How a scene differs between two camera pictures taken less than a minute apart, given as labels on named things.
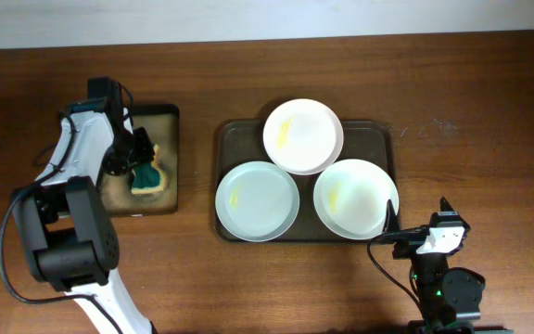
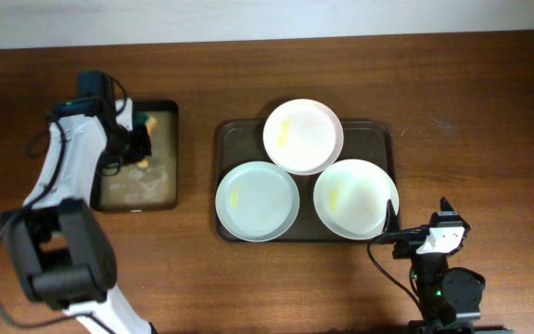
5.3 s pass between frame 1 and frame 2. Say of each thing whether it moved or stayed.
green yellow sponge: moved
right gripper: stayed
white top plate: stayed
